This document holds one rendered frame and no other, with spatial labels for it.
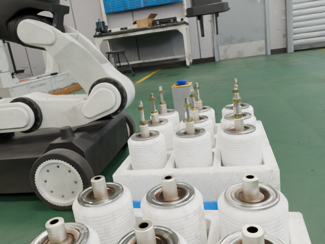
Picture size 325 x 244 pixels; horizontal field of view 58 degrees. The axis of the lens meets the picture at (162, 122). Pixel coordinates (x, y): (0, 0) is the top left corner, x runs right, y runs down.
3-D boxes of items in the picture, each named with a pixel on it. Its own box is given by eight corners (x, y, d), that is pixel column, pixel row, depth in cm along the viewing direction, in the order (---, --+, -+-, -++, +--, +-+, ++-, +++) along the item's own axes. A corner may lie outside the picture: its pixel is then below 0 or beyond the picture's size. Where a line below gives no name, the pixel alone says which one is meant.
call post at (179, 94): (181, 164, 118) (170, 87, 110) (183, 158, 124) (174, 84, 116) (199, 164, 116) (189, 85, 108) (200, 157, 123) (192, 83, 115)
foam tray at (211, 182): (124, 237, 78) (111, 175, 73) (157, 172, 114) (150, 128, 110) (282, 240, 68) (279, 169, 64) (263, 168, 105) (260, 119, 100)
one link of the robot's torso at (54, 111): (-6, 103, 110) (112, 75, 100) (27, 93, 129) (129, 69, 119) (9, 142, 114) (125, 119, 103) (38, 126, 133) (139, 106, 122)
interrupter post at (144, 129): (142, 139, 75) (140, 126, 74) (140, 136, 77) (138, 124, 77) (151, 137, 76) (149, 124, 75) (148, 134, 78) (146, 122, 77)
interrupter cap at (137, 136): (135, 144, 72) (134, 141, 72) (127, 136, 79) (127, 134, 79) (164, 137, 74) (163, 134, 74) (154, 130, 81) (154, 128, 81)
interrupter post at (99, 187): (91, 200, 48) (87, 181, 47) (97, 192, 50) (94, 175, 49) (104, 200, 47) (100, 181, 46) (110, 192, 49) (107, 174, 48)
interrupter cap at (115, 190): (68, 208, 46) (67, 204, 46) (91, 185, 53) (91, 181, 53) (112, 209, 44) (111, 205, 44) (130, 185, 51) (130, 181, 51)
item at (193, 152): (175, 205, 76) (166, 139, 71) (186, 188, 85) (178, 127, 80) (212, 209, 72) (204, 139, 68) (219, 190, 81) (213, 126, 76)
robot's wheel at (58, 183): (37, 212, 97) (22, 155, 92) (46, 204, 102) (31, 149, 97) (94, 210, 93) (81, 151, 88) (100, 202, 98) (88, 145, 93)
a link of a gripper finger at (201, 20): (203, 37, 89) (201, 15, 88) (205, 36, 86) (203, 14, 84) (198, 38, 89) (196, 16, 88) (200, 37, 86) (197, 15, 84)
